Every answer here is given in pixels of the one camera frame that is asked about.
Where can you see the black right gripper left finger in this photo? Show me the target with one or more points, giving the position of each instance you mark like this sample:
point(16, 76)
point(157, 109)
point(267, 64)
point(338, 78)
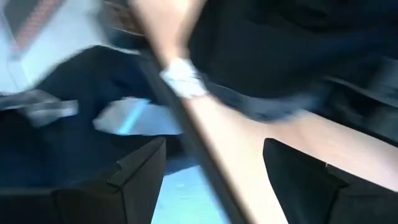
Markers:
point(133, 199)

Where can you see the black table frame rail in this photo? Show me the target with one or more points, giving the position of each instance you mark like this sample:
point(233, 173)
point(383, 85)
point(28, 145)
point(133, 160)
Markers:
point(192, 133)

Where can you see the black garment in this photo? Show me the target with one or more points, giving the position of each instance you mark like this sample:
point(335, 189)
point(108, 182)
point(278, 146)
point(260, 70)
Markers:
point(280, 46)

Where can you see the white wrist watch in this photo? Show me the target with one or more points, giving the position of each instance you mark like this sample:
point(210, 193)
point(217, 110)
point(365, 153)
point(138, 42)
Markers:
point(183, 79)

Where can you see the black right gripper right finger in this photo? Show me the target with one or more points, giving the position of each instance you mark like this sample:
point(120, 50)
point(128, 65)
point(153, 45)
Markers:
point(311, 196)

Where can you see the reddish striped mat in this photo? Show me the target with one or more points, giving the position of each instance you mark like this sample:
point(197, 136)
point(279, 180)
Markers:
point(34, 25)

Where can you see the navy white-striped fabric bin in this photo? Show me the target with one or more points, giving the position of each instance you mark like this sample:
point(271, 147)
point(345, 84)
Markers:
point(77, 149)

